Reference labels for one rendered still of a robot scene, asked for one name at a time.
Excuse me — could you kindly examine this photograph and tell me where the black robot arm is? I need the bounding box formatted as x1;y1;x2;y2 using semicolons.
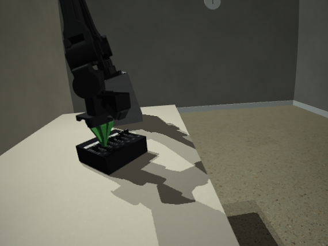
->
59;0;131;121

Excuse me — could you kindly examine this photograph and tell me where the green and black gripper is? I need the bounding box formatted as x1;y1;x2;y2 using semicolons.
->
76;112;114;147

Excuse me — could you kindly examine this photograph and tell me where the black lighting desk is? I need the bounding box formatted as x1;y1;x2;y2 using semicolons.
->
76;129;148;175

